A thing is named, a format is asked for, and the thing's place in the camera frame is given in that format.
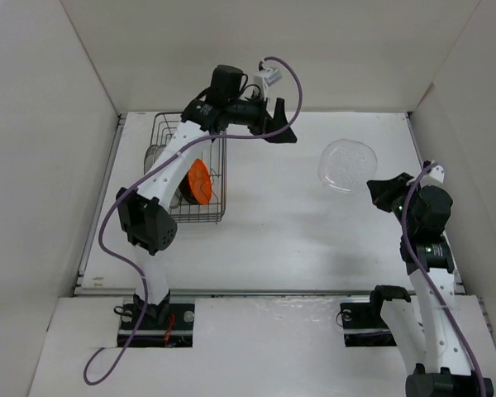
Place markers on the green rimmed white plate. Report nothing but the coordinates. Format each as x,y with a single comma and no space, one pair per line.
151,156

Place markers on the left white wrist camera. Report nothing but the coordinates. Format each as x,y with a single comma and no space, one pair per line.
264,78

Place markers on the clear plastic dish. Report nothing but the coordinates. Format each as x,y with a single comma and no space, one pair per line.
345,166

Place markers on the white plate red characters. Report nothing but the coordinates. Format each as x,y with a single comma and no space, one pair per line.
176,201

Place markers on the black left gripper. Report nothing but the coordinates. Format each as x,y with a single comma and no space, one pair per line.
264,119

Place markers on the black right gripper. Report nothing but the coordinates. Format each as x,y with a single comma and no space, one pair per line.
382,190

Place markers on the grey wire dish rack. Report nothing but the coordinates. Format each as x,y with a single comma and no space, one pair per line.
214,155

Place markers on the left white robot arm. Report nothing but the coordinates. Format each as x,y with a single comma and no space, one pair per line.
229,100

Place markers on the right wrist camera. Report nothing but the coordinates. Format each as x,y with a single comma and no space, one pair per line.
435,175

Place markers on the black small plate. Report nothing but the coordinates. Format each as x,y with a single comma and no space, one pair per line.
186,193

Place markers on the orange plate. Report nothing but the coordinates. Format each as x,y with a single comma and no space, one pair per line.
200,182

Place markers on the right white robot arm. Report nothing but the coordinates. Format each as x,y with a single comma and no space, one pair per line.
435,352

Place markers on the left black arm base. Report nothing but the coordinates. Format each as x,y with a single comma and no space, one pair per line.
171,330

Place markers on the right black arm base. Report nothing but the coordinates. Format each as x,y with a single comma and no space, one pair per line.
361,320

